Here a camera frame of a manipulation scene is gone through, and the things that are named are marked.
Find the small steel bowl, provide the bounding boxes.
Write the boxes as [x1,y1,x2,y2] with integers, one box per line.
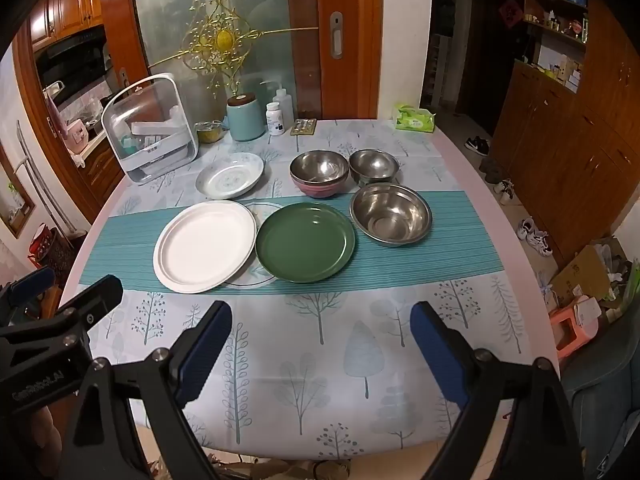
[348,149,401,186]

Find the white pill bottle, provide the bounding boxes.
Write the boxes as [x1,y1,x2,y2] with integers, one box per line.
[265,102,286,136]

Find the wooden picture frame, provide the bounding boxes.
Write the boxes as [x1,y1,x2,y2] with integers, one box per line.
[0,145,36,238]

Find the wooden hallway cabinet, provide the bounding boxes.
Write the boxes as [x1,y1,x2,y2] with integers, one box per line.
[492,0,640,271]

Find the wooden kitchen wall cabinets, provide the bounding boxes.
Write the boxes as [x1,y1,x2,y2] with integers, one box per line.
[27,0,103,51]

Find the gold door ornament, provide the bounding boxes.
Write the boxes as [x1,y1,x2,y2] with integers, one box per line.
[150,0,319,101]

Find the large steel bowl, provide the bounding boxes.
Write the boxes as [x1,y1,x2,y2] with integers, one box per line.
[349,183,433,248]

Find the red door decoration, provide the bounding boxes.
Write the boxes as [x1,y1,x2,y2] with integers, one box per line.
[497,0,526,31]

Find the white clear storage box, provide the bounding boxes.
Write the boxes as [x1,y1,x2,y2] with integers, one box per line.
[101,73,200,185]

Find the grey blue chair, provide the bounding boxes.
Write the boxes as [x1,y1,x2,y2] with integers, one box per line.
[565,320,640,480]

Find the white squeeze bottle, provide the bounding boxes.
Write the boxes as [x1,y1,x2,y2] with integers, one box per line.
[260,80,294,131]

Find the grey white shoe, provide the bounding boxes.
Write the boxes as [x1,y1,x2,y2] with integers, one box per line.
[492,177,516,206]

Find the green tissue pack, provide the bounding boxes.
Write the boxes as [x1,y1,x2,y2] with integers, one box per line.
[393,104,437,134]

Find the floral patterned plate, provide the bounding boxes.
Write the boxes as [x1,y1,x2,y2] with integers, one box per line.
[195,152,265,200]

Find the pink plastic stool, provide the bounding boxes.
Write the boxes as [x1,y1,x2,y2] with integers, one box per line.
[548,295,603,358]

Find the cardboard box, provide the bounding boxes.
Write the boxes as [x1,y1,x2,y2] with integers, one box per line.
[550,237,631,311]

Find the green plate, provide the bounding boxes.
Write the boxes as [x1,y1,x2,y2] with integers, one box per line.
[255,202,357,286]

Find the frosted glass sliding door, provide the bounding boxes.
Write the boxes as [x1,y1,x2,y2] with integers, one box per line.
[100,0,383,121]

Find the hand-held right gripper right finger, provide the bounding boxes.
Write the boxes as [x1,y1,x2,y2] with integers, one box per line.
[410,301,586,480]

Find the wooden kitchen base cabinets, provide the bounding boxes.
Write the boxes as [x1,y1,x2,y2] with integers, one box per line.
[75,135,126,211]

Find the white plate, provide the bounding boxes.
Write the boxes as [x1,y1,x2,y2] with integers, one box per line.
[152,200,258,293]

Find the red bag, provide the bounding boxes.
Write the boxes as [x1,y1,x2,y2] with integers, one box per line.
[27,222,66,268]

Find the small yellow glass jar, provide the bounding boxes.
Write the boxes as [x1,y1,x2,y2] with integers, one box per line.
[195,120,228,145]

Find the teal canister brown lid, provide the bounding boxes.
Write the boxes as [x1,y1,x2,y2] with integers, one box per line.
[226,94,266,142]

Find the pink bowl steel interior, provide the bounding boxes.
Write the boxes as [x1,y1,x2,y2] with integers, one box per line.
[289,150,350,198]

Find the black range hood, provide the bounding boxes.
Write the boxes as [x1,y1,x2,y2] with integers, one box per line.
[35,27,108,93]

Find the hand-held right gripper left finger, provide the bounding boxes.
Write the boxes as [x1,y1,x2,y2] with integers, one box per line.
[60,301,233,480]

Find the pair of white sneakers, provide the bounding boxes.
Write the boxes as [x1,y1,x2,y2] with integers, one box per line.
[516,217,553,257]

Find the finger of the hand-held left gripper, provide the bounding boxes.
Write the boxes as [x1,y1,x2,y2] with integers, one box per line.
[57,274,124,336]
[0,266,56,311]

